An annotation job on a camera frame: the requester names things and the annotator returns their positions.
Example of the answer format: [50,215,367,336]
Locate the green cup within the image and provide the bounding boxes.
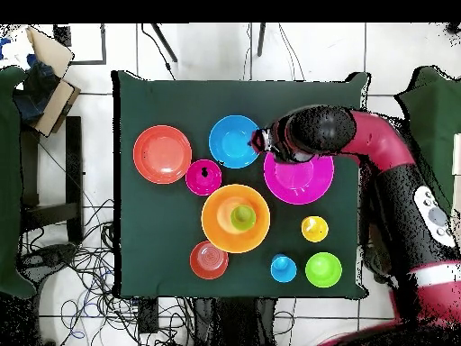
[230,205,258,232]

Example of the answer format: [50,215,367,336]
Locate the large magenta bowl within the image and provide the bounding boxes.
[263,150,336,206]

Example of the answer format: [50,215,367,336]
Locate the green bowl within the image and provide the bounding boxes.
[304,251,343,288]

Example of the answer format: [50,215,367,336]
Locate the yellow cup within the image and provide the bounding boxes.
[301,215,330,243]

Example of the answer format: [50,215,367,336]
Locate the dark blue cloth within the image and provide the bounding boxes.
[13,53,60,123]

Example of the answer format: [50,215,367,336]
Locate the large orange bowl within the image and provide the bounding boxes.
[200,184,272,254]

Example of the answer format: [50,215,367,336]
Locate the black tripod leg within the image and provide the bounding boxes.
[150,23,179,63]
[256,23,268,58]

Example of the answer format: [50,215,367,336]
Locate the grey pedestal foot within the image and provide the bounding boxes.
[362,246,395,284]

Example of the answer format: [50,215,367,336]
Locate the blue bowl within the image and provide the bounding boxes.
[208,114,261,169]

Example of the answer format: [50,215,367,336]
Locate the dark green side cloth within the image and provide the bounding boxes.
[393,65,461,217]
[0,65,37,300]

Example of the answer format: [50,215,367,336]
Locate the small red-orange bowl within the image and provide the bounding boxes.
[189,240,230,281]

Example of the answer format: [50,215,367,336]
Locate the blue cup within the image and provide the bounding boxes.
[270,253,298,285]

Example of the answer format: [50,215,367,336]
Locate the cardboard box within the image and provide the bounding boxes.
[14,25,82,139]

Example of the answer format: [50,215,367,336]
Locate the wide red-orange bowl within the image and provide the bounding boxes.
[132,124,193,186]

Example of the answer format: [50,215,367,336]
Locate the black stool frame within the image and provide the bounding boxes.
[19,115,85,244]

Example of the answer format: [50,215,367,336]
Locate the small crimson bowl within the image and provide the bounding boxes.
[185,159,223,197]

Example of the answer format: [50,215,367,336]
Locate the dark green tablecloth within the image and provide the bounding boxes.
[112,69,369,300]

